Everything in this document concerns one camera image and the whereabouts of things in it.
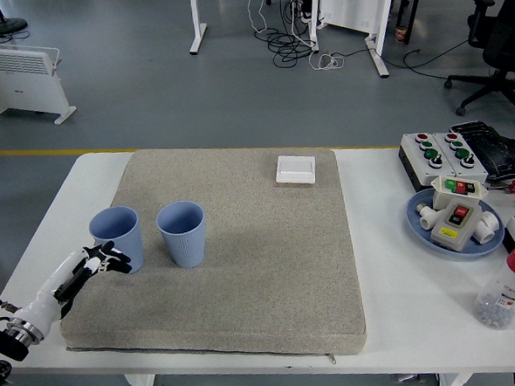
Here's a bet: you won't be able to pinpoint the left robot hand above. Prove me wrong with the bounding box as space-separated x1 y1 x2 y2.
10 238 137 336

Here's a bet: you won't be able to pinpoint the blue ribbed cup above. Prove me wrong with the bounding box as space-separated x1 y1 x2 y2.
87 204 147 278
154 200 209 271

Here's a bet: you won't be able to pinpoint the grey-brown mat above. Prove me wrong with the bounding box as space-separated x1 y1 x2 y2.
48 135 369 373

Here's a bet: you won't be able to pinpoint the white panel heater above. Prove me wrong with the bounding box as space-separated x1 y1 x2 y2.
315 0 395 39
0 37 79 129

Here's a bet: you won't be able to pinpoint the black fan stand base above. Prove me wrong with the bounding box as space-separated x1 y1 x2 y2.
0 0 29 36

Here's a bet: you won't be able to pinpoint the white desk leg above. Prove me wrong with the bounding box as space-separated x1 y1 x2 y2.
361 0 402 79
185 0 209 55
306 0 326 53

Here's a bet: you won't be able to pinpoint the blue plate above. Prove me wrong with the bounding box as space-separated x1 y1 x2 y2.
404 183 507 265

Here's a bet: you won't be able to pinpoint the white pipe fitting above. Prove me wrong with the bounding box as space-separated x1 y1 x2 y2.
415 202 440 232
472 210 503 245

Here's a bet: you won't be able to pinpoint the grey four-button control box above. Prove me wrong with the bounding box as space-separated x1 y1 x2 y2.
430 129 490 188
400 130 459 193

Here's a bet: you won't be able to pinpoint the clear bottle with red cap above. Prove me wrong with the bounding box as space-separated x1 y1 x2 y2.
469 238 515 332

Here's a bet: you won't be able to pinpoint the black foot pedal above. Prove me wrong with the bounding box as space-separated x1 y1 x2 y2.
448 118 515 187

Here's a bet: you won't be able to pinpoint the black office chair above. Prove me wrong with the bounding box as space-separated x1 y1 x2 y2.
438 0 515 134

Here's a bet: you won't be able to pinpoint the white wall switch panel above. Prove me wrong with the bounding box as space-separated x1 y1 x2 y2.
273 153 319 187

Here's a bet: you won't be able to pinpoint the white hanging cable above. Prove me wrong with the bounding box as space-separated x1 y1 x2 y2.
244 0 271 35

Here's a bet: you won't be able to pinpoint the black floor cables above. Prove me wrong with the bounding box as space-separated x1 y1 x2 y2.
252 0 320 70

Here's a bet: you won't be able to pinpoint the white coiled floor cable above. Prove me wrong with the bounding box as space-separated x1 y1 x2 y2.
308 51 346 72

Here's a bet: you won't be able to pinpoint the white green-red button switch box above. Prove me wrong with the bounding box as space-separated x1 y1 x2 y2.
429 172 490 212

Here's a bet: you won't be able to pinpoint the grey red-black push-button switch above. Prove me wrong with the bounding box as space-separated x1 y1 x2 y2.
428 199 483 253

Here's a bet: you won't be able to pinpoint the black floor cable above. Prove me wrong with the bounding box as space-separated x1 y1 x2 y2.
401 39 474 83

